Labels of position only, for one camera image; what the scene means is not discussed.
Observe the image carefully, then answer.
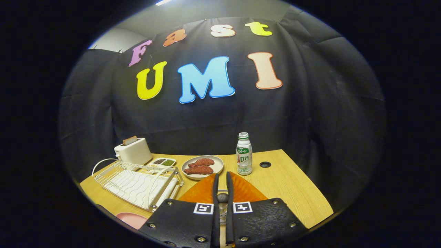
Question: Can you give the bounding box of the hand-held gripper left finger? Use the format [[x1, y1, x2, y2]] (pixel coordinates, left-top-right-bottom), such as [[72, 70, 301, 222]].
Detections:
[[138, 173, 221, 248]]

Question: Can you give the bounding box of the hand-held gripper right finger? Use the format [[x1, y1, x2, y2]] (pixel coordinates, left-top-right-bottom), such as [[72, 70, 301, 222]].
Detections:
[[226, 171, 309, 248]]

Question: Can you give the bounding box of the metal wire basket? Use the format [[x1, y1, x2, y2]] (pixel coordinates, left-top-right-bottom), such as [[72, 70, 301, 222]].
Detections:
[[218, 189, 229, 226]]

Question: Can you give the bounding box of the pink plate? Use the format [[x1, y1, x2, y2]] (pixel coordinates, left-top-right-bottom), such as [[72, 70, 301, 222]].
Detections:
[[116, 212, 148, 230]]

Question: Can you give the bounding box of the white wire dish rack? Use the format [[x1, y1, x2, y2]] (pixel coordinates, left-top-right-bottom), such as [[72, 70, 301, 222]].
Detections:
[[92, 158, 184, 212]]

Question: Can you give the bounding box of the beige plate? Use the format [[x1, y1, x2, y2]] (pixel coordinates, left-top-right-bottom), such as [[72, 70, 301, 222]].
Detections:
[[181, 155, 224, 180]]

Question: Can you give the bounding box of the red meat patty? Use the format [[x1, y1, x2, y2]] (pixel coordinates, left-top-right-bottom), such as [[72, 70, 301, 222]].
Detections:
[[184, 166, 214, 175], [188, 158, 215, 168]]

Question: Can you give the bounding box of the white divided bean tray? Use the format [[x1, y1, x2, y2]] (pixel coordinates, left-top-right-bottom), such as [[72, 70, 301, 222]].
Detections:
[[147, 158, 177, 169]]

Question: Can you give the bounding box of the white drink bottle green label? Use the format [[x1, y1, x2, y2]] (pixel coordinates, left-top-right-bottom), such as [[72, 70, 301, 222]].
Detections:
[[236, 132, 253, 176]]

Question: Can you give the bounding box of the white toaster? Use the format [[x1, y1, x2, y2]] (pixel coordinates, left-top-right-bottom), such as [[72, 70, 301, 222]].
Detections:
[[114, 137, 153, 166]]

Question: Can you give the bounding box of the black backdrop cloth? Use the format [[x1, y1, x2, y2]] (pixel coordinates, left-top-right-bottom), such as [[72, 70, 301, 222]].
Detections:
[[59, 17, 386, 210]]

